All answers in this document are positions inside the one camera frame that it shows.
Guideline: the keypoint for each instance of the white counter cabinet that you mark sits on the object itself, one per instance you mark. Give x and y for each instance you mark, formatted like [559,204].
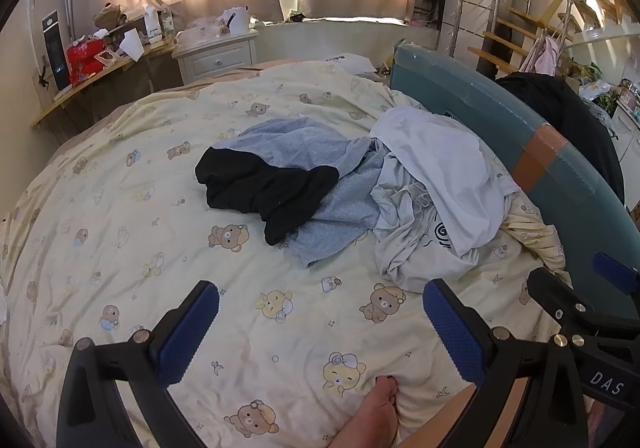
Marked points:
[627,133]

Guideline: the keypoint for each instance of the white pillow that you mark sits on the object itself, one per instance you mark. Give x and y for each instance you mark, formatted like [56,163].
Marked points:
[345,62]

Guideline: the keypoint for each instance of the red box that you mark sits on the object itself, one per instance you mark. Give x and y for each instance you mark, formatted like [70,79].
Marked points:
[82,60]

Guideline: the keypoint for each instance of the yellow bear print blanket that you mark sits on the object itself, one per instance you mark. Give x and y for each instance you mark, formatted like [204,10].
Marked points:
[125,228]

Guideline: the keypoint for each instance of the teal bed board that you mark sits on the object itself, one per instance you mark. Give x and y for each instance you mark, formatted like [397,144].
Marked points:
[450,78]

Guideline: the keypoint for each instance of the white nightstand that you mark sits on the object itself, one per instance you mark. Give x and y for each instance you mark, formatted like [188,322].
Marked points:
[215,60]

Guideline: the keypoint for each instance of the white paper sheet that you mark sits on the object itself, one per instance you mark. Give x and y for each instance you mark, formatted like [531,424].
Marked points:
[132,45]

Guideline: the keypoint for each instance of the green plant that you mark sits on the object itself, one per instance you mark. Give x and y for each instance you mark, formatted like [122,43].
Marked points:
[606,103]

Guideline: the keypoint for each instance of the white carton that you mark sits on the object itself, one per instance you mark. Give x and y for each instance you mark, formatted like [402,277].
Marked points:
[152,23]

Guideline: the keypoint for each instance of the white printed t-shirt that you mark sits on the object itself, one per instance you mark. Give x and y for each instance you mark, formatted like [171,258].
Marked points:
[415,248]

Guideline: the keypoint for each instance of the crumpled plastic bags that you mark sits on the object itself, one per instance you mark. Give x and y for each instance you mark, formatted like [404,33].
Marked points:
[200,28]

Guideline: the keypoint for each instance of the curved wooden shelf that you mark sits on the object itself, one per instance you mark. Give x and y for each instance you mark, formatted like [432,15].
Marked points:
[115,65]

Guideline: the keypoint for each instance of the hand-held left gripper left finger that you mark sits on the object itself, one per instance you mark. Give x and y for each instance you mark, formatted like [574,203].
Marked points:
[187,333]

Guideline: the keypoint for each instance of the person's leg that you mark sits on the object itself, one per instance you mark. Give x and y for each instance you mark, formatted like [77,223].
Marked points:
[440,420]

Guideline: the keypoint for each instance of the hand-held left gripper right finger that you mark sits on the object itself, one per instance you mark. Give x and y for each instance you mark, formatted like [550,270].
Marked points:
[452,328]

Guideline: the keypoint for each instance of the black and white tower heater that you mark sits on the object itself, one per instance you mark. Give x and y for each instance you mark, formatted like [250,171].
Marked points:
[54,48]

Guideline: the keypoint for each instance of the brown tape strip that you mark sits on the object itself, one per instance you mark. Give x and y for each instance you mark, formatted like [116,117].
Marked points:
[540,155]

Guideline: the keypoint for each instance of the grey t-shirt with black sleeves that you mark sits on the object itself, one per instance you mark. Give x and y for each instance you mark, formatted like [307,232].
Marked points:
[340,208]

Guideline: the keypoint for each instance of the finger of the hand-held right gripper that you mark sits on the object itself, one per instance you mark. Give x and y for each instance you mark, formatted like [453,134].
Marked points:
[555,293]
[617,273]

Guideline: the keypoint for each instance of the wooden staircase with railing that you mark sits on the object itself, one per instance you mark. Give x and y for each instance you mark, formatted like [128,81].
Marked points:
[520,23]

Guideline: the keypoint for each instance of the person's foot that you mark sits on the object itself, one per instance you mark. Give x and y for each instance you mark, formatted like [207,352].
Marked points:
[370,413]

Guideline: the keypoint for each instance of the white paper bag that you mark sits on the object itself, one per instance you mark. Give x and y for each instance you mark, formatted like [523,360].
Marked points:
[237,20]

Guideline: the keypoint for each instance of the pink hanging garment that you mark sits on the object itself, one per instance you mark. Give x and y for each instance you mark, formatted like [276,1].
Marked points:
[547,55]

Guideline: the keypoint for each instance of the brown plush toy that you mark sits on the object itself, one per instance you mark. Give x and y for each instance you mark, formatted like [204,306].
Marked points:
[107,15]

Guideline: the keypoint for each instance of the black garment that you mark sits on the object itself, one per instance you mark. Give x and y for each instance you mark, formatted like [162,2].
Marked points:
[575,108]

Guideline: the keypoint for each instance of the plain white shirt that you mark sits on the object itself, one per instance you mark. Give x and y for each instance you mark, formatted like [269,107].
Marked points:
[440,163]

